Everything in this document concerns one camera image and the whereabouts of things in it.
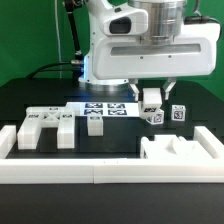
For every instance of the white U-shaped fence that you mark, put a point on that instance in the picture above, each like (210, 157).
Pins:
(41, 171)

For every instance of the white tagged cube far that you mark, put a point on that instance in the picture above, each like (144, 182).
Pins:
(178, 113)

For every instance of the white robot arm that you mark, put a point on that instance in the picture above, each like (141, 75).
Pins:
(91, 81)

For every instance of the white tagged cube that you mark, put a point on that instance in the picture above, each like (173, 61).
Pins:
(178, 113)
(157, 119)

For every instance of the white marker sheet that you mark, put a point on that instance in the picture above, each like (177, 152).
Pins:
(106, 109)

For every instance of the white tagged cube near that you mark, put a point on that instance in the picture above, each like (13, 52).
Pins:
(157, 119)

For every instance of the white chair seat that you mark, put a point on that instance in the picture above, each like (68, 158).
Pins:
(164, 147)

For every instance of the white chair back frame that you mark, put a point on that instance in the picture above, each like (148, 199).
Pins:
(38, 118)

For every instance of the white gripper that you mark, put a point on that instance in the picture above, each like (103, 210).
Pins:
(150, 42)

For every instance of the black camera stand pole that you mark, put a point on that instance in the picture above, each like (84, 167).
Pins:
(70, 6)

